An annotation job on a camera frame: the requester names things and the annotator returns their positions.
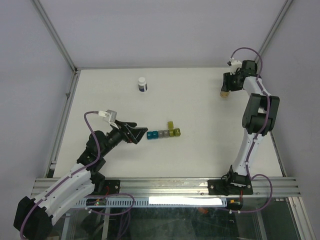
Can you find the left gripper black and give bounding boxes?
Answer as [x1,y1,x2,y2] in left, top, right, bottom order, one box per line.
[100,119,147,157]

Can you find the clear jar orange pills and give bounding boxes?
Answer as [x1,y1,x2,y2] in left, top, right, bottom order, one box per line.
[220,91,230,98]

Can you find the weekly pill organizer strip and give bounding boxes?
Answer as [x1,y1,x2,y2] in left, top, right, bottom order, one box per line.
[146,121,181,140]

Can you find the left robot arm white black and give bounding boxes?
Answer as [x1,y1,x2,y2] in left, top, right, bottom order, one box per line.
[13,120,148,240]

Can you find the white blue pill bottle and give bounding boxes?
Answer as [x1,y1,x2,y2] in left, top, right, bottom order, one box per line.
[138,77,148,92]

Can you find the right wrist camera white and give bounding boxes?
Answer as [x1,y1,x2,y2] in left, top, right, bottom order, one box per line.
[227,57,242,75]

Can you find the white slotted cable duct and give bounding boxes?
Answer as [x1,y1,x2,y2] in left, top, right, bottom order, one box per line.
[74,196,227,209]

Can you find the right aluminium frame post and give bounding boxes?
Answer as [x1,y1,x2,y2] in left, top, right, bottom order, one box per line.
[258,0,295,57]

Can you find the aluminium frame post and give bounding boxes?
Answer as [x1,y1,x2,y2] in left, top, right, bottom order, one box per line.
[258,0,295,57]
[31,0,78,73]

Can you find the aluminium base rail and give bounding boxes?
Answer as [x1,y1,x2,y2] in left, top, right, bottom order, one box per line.
[31,176,301,198]

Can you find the left aluminium frame post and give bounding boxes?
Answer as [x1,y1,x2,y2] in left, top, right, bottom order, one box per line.
[31,0,78,73]

